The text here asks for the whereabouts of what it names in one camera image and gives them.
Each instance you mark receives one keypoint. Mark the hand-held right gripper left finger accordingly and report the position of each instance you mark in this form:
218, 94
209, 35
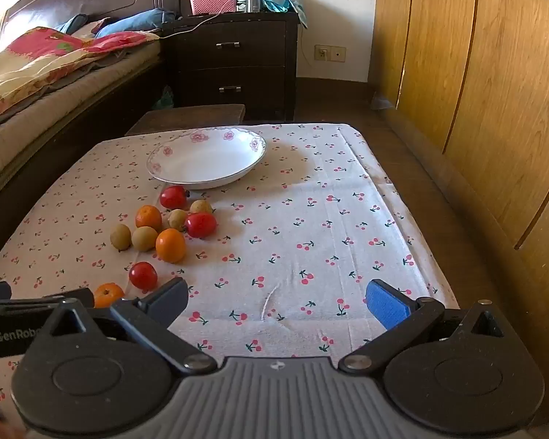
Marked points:
167, 299

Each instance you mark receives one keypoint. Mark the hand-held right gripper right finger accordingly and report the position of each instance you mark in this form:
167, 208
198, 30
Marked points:
386, 304

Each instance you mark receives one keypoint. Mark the small orange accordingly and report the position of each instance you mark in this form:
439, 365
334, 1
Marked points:
170, 245
148, 216
108, 293

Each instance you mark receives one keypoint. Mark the red cherry tomato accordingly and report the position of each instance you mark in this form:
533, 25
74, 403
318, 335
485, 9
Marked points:
200, 225
142, 275
173, 196

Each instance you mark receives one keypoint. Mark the brown kiwi fruit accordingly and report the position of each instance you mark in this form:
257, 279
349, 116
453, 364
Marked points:
120, 237
202, 206
176, 219

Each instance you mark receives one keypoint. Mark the white floral-rim plate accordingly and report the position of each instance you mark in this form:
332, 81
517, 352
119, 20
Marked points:
201, 164

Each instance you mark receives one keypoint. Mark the cherry print tablecloth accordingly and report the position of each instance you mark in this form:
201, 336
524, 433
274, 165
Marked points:
302, 219

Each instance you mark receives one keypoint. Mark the bed with floral quilt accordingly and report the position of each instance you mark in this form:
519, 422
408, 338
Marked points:
50, 160

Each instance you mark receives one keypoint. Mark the beige mattress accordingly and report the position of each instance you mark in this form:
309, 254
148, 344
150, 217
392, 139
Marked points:
36, 123

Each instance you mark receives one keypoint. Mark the low brown wooden stool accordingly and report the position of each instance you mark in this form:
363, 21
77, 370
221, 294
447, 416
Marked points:
187, 116

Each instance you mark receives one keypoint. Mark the green plastic bag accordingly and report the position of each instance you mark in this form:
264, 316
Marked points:
164, 100

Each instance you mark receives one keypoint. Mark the light wooden wardrobe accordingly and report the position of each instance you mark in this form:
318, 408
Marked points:
485, 100

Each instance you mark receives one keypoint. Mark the dark nightstand drawer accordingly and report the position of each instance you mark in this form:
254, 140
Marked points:
256, 43
256, 89

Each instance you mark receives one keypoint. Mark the floral red and cream quilt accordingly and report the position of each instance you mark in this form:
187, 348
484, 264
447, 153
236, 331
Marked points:
36, 64

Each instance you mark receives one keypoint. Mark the dark wooden nightstand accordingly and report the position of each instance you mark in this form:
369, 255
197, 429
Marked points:
256, 61

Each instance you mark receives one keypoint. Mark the teal cloth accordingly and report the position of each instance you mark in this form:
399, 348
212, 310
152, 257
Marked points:
73, 23

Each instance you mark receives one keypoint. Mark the blue pillow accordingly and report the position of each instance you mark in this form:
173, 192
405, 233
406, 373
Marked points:
137, 20

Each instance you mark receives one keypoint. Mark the pink plastic basket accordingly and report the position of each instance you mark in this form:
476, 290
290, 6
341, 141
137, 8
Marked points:
210, 2

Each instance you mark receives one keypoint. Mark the blue and white plastic bags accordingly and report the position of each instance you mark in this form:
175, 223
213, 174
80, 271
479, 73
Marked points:
279, 0

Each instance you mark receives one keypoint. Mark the beige wall socket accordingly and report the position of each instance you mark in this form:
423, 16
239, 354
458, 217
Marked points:
329, 53

